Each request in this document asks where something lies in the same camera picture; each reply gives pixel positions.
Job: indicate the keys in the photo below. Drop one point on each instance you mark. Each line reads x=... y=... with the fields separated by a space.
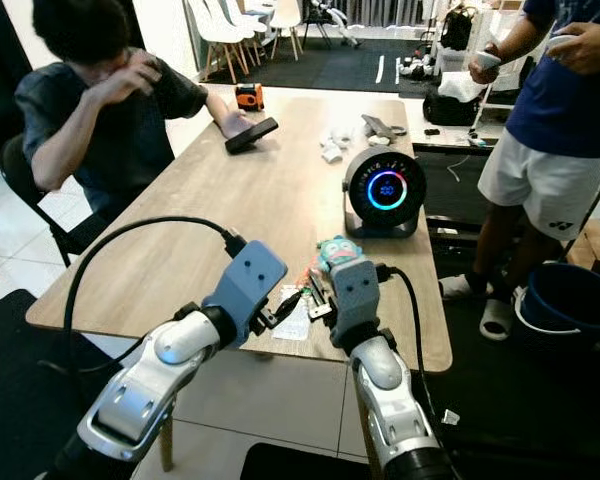
x=310 y=275

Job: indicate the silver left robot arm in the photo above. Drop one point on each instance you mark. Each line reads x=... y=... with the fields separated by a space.
x=150 y=380

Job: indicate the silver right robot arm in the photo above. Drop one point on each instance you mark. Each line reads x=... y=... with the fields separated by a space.
x=390 y=395

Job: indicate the white paper card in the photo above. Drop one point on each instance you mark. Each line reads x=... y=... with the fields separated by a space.
x=295 y=325

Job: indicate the teal plush toy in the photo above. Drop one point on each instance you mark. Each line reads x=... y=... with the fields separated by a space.
x=338 y=252

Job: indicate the wooden table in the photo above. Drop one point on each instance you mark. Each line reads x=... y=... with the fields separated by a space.
x=190 y=220

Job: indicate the crumpled white tissue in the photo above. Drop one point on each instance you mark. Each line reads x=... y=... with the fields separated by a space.
x=335 y=147

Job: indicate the black phone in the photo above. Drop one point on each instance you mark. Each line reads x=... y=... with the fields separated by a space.
x=251 y=135

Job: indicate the grey slipper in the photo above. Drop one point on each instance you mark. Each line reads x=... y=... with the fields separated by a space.
x=497 y=320

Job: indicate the grey hand tool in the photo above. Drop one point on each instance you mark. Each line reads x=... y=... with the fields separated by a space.
x=380 y=127

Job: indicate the orange tape measure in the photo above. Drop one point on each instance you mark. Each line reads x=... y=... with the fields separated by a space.
x=249 y=97

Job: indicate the black bag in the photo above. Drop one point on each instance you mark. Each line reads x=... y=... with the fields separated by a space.
x=448 y=110

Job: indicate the dark rug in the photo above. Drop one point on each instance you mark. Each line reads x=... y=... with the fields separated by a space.
x=330 y=65

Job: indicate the blue bucket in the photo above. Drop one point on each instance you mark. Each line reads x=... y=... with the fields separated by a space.
x=575 y=300

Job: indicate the white cloth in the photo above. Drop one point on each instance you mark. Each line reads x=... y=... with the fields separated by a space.
x=460 y=86

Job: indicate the seated person in grey shirt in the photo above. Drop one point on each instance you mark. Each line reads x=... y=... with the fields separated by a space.
x=100 y=120

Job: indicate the black floor mat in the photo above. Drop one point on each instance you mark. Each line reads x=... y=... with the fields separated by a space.
x=20 y=390

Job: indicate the white chair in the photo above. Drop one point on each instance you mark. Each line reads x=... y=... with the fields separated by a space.
x=212 y=25

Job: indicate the black chair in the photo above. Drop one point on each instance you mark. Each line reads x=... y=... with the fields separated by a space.
x=20 y=175

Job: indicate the white handheld controller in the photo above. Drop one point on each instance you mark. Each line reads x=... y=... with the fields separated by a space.
x=487 y=58
x=562 y=42

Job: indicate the black backpack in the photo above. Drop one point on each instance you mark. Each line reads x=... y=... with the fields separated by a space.
x=460 y=28

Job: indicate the standing person in blue shirt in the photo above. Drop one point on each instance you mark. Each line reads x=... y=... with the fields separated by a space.
x=560 y=110

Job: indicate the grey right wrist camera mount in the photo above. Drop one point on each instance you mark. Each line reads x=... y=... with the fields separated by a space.
x=355 y=292

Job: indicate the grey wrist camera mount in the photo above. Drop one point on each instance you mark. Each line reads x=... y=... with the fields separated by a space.
x=355 y=292
x=248 y=280

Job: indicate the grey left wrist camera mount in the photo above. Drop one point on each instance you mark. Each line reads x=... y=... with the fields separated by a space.
x=248 y=280

